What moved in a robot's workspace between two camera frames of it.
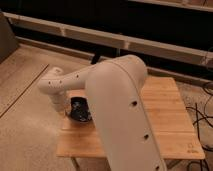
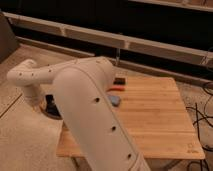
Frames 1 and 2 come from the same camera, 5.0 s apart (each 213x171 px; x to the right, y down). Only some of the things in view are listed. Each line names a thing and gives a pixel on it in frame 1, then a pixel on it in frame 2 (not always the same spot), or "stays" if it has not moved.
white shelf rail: (124, 41) stays
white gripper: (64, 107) -> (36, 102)
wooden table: (173, 128) stays
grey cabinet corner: (8, 41) stays
